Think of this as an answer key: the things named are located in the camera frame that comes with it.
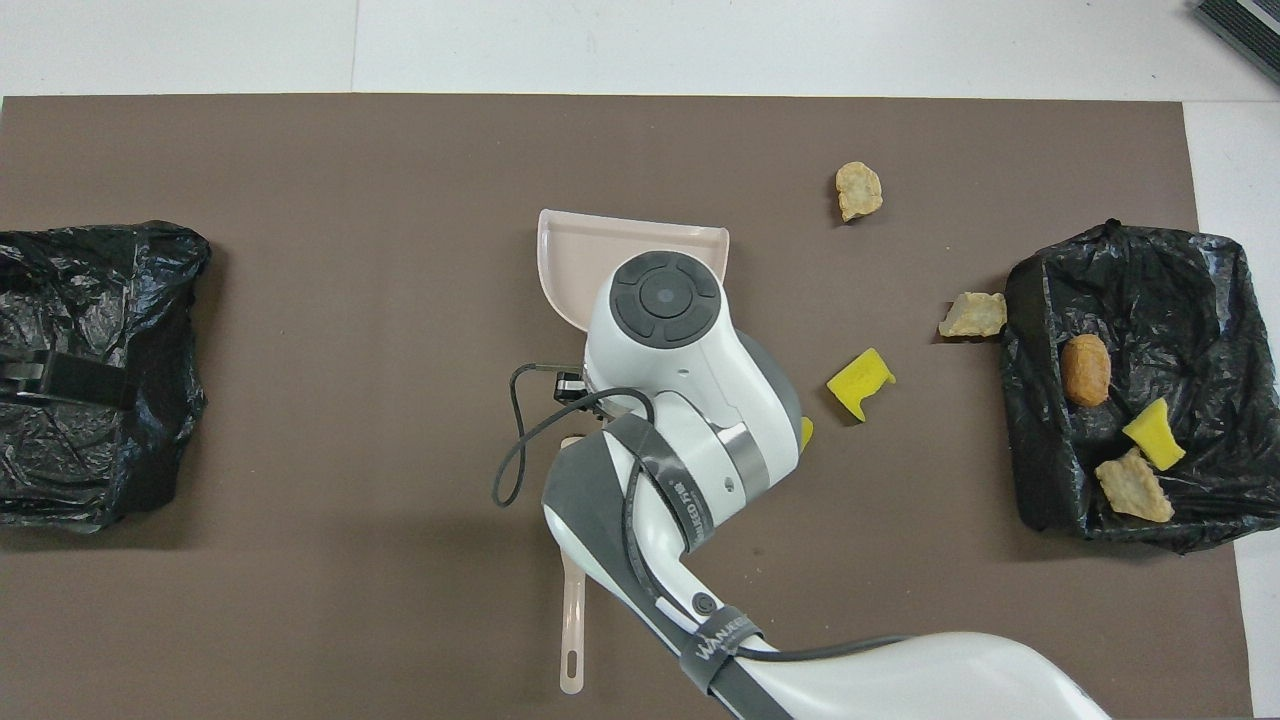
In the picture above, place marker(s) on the black bag lined trash bin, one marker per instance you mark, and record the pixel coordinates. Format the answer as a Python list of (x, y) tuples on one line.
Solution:
[(100, 290), (1050, 450)]

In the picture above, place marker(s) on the beige plastic dustpan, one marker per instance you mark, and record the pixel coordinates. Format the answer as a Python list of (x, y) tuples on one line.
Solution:
[(575, 260)]

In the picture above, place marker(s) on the large beige foam chunk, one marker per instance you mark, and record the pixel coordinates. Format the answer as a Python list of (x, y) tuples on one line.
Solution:
[(1135, 487)]

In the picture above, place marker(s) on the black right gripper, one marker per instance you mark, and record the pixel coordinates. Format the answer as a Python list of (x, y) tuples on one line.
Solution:
[(570, 386)]

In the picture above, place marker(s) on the yellow sponge piece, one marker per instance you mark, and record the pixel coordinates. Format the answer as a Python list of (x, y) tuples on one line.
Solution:
[(806, 432), (858, 382)]

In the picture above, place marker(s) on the rounded tan foam chunk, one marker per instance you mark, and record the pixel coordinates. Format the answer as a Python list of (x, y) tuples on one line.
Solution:
[(858, 190)]

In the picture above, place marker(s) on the dark grey ribbed object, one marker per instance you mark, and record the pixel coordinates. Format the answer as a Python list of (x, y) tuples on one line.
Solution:
[(1245, 30)]

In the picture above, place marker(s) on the yellow sponge with green backing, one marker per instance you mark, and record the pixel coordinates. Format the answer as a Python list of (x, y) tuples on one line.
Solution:
[(1155, 435)]

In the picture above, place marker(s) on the brown table mat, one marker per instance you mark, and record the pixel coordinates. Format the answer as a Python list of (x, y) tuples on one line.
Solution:
[(350, 200)]

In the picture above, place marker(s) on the pale beige foam chunk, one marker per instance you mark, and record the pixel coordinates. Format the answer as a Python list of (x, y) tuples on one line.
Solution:
[(975, 315)]

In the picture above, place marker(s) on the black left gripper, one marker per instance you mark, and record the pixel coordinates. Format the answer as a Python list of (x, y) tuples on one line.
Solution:
[(22, 376)]

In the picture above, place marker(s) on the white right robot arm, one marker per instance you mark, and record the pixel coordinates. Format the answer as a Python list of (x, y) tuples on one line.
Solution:
[(700, 400)]

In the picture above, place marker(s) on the brown bread roll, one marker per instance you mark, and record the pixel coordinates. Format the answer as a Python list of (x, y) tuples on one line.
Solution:
[(1086, 370)]

